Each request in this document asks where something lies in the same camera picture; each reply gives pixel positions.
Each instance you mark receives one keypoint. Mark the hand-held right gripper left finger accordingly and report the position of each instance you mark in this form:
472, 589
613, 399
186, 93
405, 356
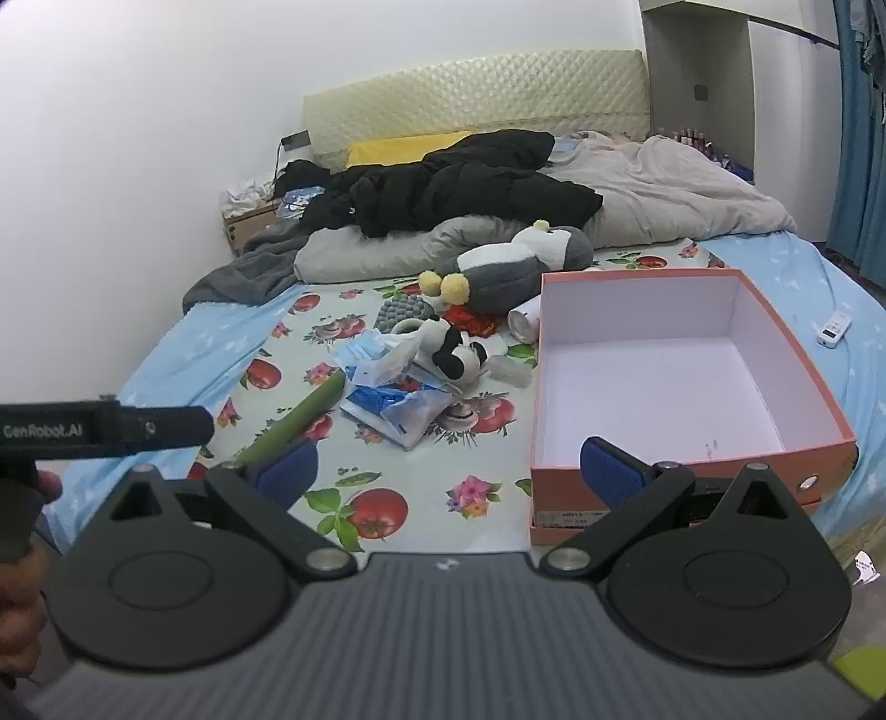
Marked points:
287, 474

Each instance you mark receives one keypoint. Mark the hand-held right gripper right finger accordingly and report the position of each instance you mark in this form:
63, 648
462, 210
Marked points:
612, 478

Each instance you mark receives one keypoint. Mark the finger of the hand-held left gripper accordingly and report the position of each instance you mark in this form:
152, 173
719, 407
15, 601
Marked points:
166, 426

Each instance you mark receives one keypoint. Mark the pink shoe box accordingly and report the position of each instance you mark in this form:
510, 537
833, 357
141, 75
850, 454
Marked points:
657, 374

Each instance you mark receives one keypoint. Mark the blue white snack packet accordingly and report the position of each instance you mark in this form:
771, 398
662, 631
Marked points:
401, 415

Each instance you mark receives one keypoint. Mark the blue face mask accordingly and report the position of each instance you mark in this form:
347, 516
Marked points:
360, 349

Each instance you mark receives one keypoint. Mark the white quilted tissue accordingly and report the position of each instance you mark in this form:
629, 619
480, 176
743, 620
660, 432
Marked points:
387, 360

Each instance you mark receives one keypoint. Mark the black white panda plush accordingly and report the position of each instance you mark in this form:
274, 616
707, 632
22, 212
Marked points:
450, 349

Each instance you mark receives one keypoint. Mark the person's left hand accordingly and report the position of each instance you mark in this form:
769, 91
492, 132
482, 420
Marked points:
21, 609

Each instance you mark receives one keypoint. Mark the fruit printed bed mat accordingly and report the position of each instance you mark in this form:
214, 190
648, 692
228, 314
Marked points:
415, 484

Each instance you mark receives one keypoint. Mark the dark grey blanket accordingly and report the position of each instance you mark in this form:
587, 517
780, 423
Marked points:
249, 273

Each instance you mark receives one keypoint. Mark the white cylindrical can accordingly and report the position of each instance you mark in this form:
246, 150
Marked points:
524, 320

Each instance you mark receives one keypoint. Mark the beige tape roll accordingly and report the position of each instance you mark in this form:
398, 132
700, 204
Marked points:
413, 325

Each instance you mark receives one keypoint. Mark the red snack packet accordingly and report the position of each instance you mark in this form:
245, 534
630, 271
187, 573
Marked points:
471, 322

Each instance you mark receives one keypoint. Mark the cardboard box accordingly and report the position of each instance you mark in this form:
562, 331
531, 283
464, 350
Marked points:
249, 225

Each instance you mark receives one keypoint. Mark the grey white penguin plush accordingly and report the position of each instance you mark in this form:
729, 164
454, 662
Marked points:
505, 273

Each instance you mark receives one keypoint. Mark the grey pillow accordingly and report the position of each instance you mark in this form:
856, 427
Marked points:
374, 253

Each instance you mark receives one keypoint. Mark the crumpled white cloth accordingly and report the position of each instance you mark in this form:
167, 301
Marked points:
246, 194

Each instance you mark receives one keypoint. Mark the blue printed packet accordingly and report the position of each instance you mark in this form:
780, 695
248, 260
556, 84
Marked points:
301, 201

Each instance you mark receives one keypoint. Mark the white remote control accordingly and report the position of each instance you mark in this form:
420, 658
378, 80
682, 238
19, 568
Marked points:
834, 329

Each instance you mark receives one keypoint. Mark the white paper scrap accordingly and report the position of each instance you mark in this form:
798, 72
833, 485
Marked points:
867, 568

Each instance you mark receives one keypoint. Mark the light blue bedsheet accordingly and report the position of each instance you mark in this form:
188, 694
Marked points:
796, 277

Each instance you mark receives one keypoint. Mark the black cloth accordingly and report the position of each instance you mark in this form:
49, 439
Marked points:
301, 173

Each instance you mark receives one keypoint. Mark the beige duvet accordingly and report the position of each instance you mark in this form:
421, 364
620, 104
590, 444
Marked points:
678, 187

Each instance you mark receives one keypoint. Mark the yellow-green object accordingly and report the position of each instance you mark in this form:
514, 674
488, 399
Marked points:
862, 675

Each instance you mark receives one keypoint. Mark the black puffer jacket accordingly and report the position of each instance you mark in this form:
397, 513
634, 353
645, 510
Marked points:
450, 187

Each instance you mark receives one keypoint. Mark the row of red bottles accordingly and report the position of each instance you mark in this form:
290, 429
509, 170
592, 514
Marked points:
685, 140

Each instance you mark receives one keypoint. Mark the yellow pillow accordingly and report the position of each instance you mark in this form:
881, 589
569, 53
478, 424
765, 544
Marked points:
401, 147

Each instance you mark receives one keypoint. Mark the blue curtain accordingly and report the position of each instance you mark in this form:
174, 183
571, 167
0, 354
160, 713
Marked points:
858, 173

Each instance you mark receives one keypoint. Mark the beige quilted headboard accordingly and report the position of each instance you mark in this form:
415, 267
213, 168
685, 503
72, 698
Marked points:
484, 90

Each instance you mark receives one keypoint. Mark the hanging dark clothes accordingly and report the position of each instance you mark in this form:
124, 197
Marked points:
871, 34

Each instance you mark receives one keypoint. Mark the black wall charger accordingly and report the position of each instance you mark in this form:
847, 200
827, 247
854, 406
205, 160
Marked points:
294, 140

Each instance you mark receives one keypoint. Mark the black clothes rail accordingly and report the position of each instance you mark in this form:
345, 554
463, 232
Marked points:
796, 29

